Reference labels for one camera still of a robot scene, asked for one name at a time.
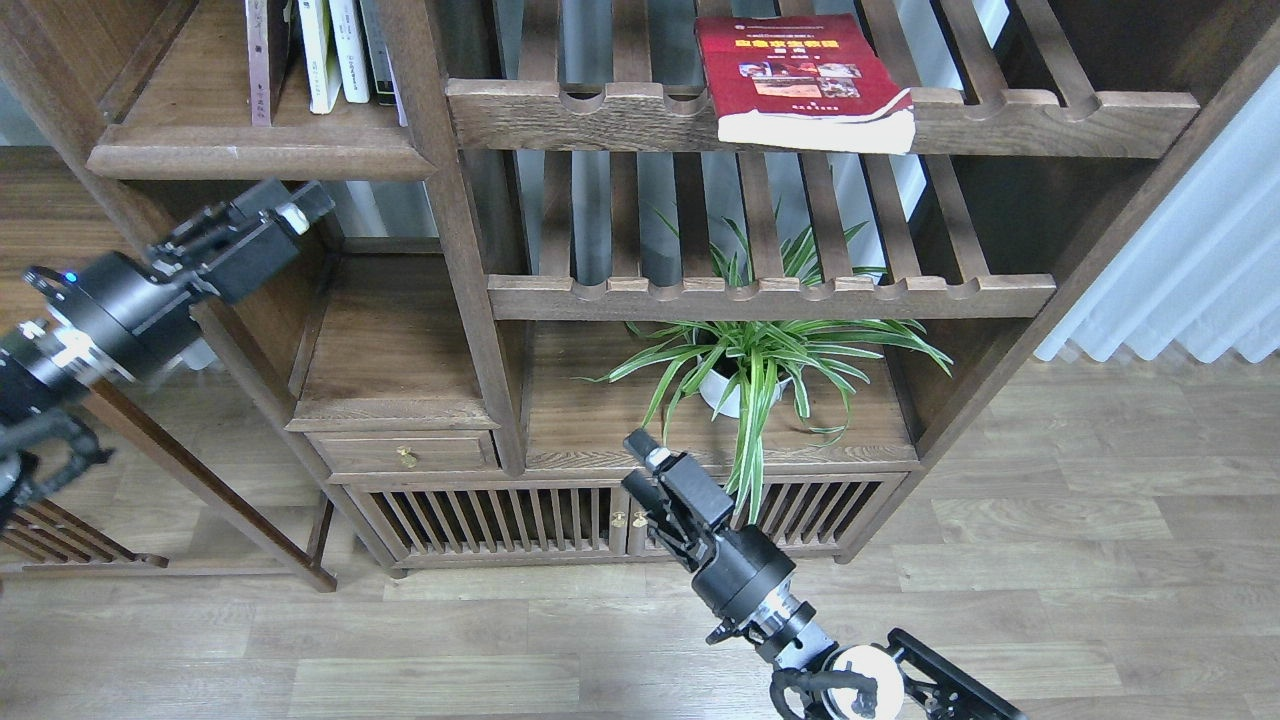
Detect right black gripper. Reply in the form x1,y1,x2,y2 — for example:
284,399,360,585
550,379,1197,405
622,429,795,623

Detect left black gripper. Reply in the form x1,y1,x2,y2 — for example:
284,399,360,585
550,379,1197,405
20,179,335,386

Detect dark maroon book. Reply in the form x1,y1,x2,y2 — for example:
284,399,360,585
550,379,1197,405
244,1,294,127

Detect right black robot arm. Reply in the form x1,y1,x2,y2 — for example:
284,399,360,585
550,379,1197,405
623,429,1021,719

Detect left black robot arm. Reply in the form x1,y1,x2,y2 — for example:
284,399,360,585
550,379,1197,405
1,179,335,519

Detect spider plant in white pot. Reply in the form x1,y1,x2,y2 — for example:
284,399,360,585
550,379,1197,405
580,205,956,527

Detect pale purple upright book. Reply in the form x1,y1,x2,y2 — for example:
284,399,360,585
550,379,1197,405
387,53,410,128

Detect dark spine upright book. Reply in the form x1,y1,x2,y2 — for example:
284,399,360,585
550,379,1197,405
358,0,396,106

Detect dark wooden bookshelf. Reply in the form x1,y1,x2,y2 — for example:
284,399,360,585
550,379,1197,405
3,1,1277,571

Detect white spine upright book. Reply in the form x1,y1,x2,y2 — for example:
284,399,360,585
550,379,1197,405
328,0,371,104

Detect wooden side furniture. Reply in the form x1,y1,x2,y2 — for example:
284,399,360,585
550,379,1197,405
0,145,191,573

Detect red cover book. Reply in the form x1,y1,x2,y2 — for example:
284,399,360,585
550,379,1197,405
695,14,916,155

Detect white curtain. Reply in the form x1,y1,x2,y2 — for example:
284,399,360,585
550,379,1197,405
1036,72,1279,363

